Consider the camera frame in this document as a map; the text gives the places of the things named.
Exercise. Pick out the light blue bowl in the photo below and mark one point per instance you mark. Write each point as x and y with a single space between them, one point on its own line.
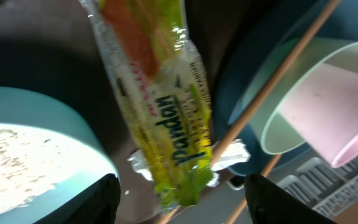
32 109

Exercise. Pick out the light green bowl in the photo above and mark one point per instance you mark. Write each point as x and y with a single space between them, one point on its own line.
274 134

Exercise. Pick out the dark blue plate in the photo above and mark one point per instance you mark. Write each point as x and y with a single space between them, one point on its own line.
281 21

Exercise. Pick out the wooden chopstick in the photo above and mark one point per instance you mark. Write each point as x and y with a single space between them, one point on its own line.
259 99
253 187

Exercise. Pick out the rice grains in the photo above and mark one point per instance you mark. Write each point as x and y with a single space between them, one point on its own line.
41 170

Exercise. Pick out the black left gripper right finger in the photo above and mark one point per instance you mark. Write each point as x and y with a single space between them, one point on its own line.
276 206

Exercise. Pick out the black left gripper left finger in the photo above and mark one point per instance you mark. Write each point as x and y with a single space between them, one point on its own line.
95 205

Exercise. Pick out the pink cup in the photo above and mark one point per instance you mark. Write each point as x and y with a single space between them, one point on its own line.
323 110

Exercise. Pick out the white tissue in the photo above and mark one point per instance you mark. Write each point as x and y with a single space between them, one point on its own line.
235 153

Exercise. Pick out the brown serving tray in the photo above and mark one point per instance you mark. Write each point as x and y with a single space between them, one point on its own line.
48 46

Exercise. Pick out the pandan snack wrapper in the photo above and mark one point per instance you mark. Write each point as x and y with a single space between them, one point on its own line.
160 85

